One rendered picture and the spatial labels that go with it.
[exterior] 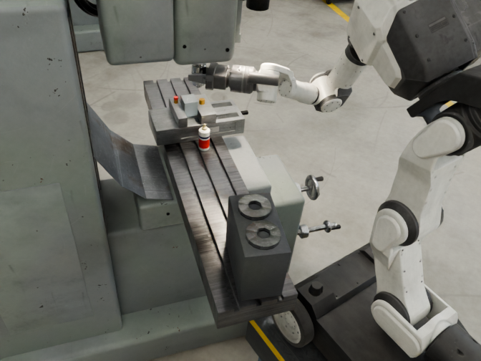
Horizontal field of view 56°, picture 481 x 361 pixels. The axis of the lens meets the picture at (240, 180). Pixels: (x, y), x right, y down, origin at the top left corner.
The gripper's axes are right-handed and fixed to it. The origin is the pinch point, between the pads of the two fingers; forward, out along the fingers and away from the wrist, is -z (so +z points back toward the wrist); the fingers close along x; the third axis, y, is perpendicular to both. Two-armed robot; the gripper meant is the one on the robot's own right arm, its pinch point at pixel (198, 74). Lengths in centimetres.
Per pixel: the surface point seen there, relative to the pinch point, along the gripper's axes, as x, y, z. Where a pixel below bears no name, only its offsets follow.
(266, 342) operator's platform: 42, 87, 35
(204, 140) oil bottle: -0.3, 26.6, 2.1
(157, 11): 17.0, -26.2, -7.8
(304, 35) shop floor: -337, 123, 50
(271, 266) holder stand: 60, 18, 30
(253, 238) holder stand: 57, 12, 25
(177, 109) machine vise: -9.0, 20.7, -9.7
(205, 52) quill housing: 9.3, -12.4, 3.8
